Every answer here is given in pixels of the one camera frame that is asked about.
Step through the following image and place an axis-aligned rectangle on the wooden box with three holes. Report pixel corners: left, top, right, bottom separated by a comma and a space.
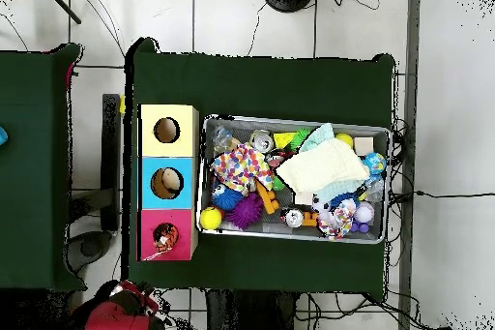
137, 104, 201, 263

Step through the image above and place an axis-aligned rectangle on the plain yellow ball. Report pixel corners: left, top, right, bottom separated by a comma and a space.
335, 133, 356, 149

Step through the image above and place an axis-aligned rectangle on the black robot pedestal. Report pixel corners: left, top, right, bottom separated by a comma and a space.
204, 290, 299, 330

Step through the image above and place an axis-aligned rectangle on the cream yellow cloth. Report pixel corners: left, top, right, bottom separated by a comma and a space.
276, 137, 371, 195

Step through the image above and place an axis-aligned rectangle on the clear shallow mesh bin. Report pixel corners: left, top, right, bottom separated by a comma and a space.
198, 115, 392, 245

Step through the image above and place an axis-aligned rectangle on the orange tiger toy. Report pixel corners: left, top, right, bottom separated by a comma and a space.
154, 223, 181, 254

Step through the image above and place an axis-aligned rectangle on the blue globe ball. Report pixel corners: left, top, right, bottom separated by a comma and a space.
363, 151, 388, 176

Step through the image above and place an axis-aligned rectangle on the purple spiky ball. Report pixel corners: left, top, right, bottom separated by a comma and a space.
229, 193, 265, 231

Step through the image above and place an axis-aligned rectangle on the yellow smiley ball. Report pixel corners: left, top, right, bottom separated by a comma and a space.
199, 205, 223, 231

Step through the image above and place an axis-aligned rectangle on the blue spiky ball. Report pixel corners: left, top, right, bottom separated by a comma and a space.
212, 184, 243, 212

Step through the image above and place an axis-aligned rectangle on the polka dot colourful cloth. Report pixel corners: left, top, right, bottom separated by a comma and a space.
316, 197, 358, 241
210, 142, 275, 193

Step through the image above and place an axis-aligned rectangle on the pale wooden block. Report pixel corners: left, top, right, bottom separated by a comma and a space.
353, 136, 376, 157

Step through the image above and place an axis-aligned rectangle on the crushed silver can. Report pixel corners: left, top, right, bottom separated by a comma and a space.
249, 129, 276, 156

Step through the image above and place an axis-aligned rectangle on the white baseball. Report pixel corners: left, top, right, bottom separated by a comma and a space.
353, 201, 376, 225

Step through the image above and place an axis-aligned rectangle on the side table with green cloth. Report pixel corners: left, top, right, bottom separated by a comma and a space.
0, 43, 85, 292

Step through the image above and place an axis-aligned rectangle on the black rod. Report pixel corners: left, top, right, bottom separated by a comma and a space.
40, 0, 82, 25

